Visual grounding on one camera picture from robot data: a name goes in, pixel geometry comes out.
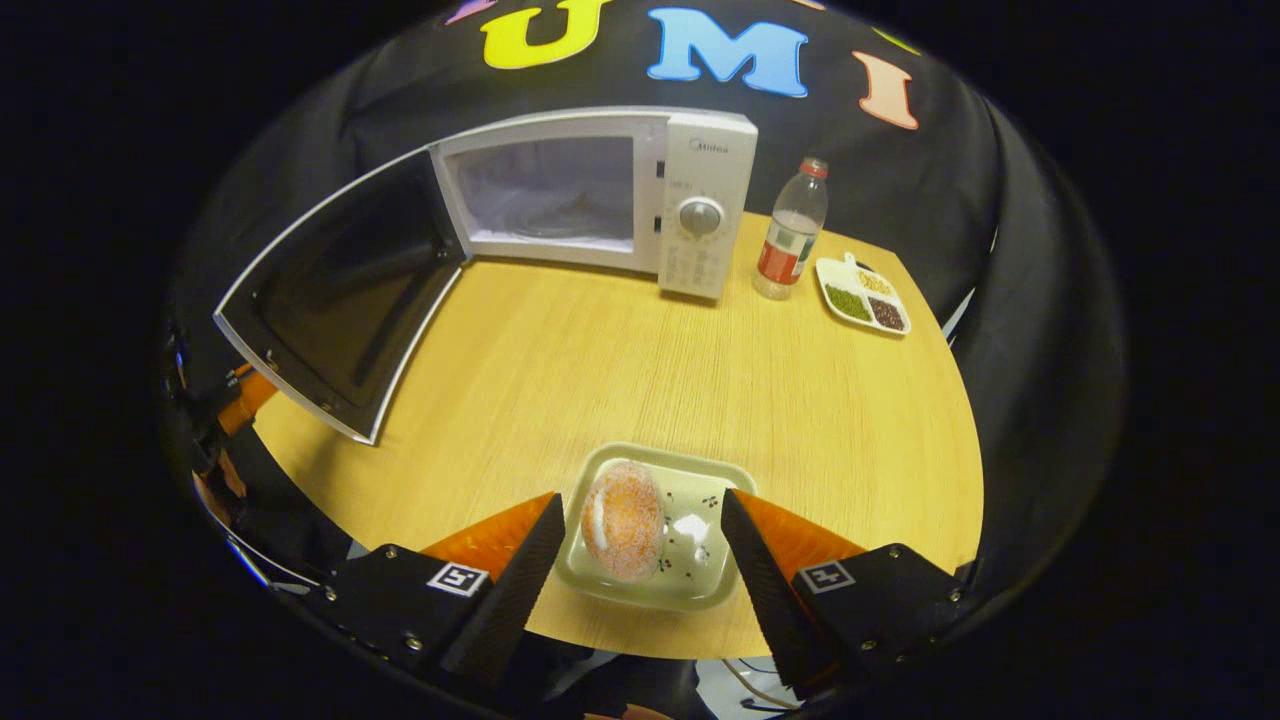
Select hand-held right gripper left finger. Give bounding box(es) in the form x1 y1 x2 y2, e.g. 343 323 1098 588
322 490 568 689

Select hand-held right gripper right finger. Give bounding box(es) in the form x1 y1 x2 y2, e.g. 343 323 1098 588
720 487 969 701

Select orange crumbed croquette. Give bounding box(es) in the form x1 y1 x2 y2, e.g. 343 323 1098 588
581 460 666 583

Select white microwave oven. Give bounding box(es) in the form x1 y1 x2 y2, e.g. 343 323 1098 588
212 106 759 447

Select pale green square plate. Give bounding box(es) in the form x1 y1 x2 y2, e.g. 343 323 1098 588
553 441 758 613

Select white divided dish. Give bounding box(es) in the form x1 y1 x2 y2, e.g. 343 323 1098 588
815 252 912 337

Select black backdrop cloth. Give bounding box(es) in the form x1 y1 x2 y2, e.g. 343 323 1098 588
165 0 1126 641

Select clear plastic bottle red label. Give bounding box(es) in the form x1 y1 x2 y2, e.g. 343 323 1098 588
752 157 830 301

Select white cable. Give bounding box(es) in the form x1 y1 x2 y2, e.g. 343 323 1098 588
720 655 801 713

